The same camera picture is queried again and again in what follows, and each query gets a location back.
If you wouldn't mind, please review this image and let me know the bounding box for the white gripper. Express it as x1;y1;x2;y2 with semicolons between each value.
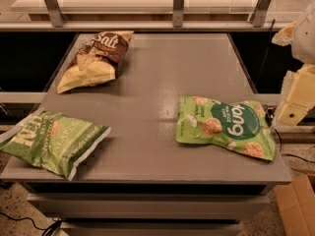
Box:
272;0;315;126

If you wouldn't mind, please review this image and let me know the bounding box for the green rice chip bag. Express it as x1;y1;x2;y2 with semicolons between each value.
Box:
176;96;276;161

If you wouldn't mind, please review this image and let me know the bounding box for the brown salt chip bag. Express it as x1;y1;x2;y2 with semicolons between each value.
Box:
57;31;133;93

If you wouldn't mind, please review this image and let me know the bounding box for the green jalapeno chip bag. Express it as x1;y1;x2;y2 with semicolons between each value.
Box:
0;108;111;181

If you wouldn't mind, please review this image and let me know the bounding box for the cardboard box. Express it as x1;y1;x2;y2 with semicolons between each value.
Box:
274;174;315;236

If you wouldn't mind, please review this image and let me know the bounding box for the grey drawer cabinet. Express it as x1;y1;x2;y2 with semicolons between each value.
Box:
3;33;291;236

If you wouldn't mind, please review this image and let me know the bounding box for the black cable right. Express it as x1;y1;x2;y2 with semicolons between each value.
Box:
255;19;315;165

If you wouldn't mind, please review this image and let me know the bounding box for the metal window frame rail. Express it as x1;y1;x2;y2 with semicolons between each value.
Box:
0;0;315;32

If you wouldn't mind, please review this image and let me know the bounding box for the black floor cable left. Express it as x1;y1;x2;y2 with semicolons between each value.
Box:
0;210;63;236

